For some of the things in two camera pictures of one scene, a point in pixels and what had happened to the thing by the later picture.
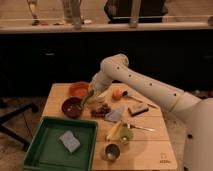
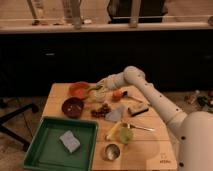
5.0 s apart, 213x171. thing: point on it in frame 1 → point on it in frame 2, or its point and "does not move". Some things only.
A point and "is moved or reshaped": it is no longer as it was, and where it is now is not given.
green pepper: x=90 y=94 is moved or reshaped
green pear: x=126 y=135 does not move
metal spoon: x=127 y=125 does not move
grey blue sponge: x=70 y=141 does not move
